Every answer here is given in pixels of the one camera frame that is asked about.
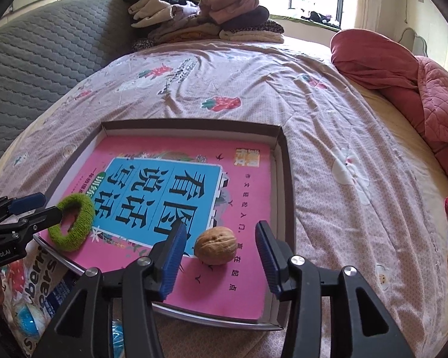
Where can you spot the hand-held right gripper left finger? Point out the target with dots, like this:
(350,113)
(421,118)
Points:
(173,257)

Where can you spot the pink strawberry printed bedspread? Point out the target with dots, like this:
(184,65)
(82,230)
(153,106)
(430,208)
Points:
(321,119)

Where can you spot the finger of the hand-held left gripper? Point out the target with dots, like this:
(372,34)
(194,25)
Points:
(41,217)
(26,201)

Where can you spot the grey quilted headboard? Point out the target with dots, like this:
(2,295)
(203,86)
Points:
(41,52)

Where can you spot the red quilted blanket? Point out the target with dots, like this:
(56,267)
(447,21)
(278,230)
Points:
(377,67)

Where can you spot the cream curtain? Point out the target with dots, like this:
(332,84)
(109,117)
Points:
(366,0)

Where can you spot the green windowsill mat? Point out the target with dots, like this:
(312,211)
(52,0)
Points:
(283,18)

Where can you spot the green fuzzy hair scrunchie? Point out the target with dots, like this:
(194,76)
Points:
(86,212)

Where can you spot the pink picture book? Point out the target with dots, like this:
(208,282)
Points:
(227,194)

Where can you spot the dark clothes on windowsill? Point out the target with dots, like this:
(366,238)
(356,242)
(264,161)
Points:
(319,18)

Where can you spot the beige bed sheet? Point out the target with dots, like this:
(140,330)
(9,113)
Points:
(414,156)

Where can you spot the shallow cardboard box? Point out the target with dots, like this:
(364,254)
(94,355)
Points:
(190,128)

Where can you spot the pile of folded clothes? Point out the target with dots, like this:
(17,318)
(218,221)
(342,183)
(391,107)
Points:
(209,11)

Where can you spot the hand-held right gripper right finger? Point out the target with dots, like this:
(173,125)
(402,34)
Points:
(267,257)

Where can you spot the strawberry printed plastic bag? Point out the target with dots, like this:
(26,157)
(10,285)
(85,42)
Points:
(41,268)

